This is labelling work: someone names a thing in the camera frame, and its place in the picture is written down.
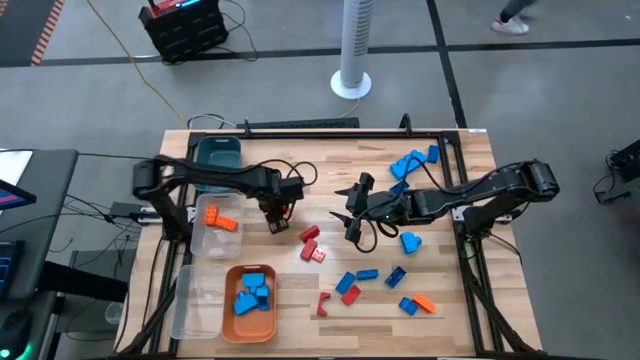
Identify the grey cable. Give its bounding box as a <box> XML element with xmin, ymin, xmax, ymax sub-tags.
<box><xmin>186</xmin><ymin>113</ymin><xmax>239</xmax><ymax>130</ymax></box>

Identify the long light blue studded block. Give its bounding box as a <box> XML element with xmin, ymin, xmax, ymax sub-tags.
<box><xmin>389</xmin><ymin>148</ymin><xmax>429</xmax><ymax>182</ymax></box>

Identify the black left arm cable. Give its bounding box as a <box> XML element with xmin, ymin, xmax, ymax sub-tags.
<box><xmin>149</xmin><ymin>154</ymin><xmax>320</xmax><ymax>189</ymax></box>

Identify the grey desk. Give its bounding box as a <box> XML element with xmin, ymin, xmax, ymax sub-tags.
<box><xmin>0</xmin><ymin>148</ymin><xmax>80</xmax><ymax>301</ymax></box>

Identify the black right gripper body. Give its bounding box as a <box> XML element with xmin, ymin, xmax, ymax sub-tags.
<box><xmin>352</xmin><ymin>189</ymin><xmax>416</xmax><ymax>226</ymax></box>

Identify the backlit keyboard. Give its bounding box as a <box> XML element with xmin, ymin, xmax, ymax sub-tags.
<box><xmin>0</xmin><ymin>239</ymin><xmax>26</xmax><ymax>301</ymax></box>

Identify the white sheet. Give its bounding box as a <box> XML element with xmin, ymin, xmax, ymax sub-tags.
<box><xmin>0</xmin><ymin>149</ymin><xmax>34</xmax><ymax>187</ymax></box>

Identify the teal plastic bin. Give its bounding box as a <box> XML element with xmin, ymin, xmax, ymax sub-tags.
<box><xmin>194</xmin><ymin>135</ymin><xmax>244</xmax><ymax>195</ymax></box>

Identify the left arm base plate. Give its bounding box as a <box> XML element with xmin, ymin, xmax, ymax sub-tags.
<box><xmin>135</xmin><ymin>207</ymin><xmax>197</xmax><ymax>225</ymax></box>

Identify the black mat orange edge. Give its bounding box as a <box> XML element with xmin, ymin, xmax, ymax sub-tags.
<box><xmin>0</xmin><ymin>0</ymin><xmax>67</xmax><ymax>67</ymax></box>

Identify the black ribbed equipment crate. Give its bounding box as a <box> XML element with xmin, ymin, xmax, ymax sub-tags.
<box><xmin>138</xmin><ymin>0</ymin><xmax>231</xmax><ymax>65</ymax></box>

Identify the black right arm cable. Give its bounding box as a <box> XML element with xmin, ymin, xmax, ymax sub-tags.
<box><xmin>349</xmin><ymin>157</ymin><xmax>506</xmax><ymax>254</ymax></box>

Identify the orange plastic bin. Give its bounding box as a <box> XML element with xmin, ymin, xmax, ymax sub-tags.
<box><xmin>221</xmin><ymin>263</ymin><xmax>279</xmax><ymax>345</ymax></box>

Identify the black power adapter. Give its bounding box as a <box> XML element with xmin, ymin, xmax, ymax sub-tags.
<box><xmin>108</xmin><ymin>200</ymin><xmax>147</xmax><ymax>219</ymax></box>

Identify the light blue rounded block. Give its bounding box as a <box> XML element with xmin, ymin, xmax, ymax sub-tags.
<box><xmin>398</xmin><ymin>231</ymin><xmax>424</xmax><ymax>255</ymax></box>

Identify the person's leg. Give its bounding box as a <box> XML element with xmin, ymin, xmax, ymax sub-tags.
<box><xmin>498</xmin><ymin>0</ymin><xmax>540</xmax><ymax>24</ymax></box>

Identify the red sloped block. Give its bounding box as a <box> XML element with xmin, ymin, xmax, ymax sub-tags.
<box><xmin>340</xmin><ymin>284</ymin><xmax>363</xmax><ymax>307</ymax></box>

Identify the clear cup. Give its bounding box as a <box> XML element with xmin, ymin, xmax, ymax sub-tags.
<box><xmin>103</xmin><ymin>300</ymin><xmax>125</xmax><ymax>326</ymax></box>

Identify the computer monitor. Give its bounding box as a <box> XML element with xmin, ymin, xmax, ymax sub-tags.
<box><xmin>0</xmin><ymin>178</ymin><xmax>38</xmax><ymax>211</ymax></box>

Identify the white tower fan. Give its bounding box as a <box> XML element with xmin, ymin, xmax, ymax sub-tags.
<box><xmin>330</xmin><ymin>0</ymin><xmax>375</xmax><ymax>101</ymax></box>

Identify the black floor equipment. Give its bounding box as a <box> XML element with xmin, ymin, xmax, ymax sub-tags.
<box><xmin>592</xmin><ymin>138</ymin><xmax>640</xmax><ymax>206</ymax></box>

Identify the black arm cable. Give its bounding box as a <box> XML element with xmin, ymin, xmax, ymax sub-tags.
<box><xmin>149</xmin><ymin>154</ymin><xmax>320</xmax><ymax>189</ymax></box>
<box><xmin>349</xmin><ymin>157</ymin><xmax>506</xmax><ymax>254</ymax></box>

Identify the red device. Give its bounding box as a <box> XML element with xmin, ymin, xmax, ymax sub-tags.
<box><xmin>148</xmin><ymin>0</ymin><xmax>204</xmax><ymax>19</ymax></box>

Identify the black computer mouse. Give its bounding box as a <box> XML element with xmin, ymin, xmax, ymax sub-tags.
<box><xmin>0</xmin><ymin>308</ymin><xmax>34</xmax><ymax>359</ymax></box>

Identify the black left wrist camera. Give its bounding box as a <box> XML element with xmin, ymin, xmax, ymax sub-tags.
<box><xmin>278</xmin><ymin>174</ymin><xmax>306</xmax><ymax>203</ymax></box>

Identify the person's shoe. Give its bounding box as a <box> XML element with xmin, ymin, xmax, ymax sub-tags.
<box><xmin>490</xmin><ymin>14</ymin><xmax>531</xmax><ymax>36</ymax></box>

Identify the clear plastic bin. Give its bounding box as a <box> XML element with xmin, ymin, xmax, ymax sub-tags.
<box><xmin>169</xmin><ymin>264</ymin><xmax>226</xmax><ymax>341</ymax></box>
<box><xmin>190</xmin><ymin>193</ymin><xmax>246</xmax><ymax>260</ymax></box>

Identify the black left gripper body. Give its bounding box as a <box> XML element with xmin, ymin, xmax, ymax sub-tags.
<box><xmin>255</xmin><ymin>168</ymin><xmax>284</xmax><ymax>216</ymax></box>

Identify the yellow cable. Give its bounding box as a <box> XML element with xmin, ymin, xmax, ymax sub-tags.
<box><xmin>84</xmin><ymin>0</ymin><xmax>189</xmax><ymax>126</ymax></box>

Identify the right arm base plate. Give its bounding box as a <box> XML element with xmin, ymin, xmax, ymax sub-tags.
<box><xmin>452</xmin><ymin>204</ymin><xmax>516</xmax><ymax>224</ymax></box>

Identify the black metal table frame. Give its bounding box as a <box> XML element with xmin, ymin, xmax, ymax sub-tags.
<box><xmin>117</xmin><ymin>127</ymin><xmax>544</xmax><ymax>359</ymax></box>

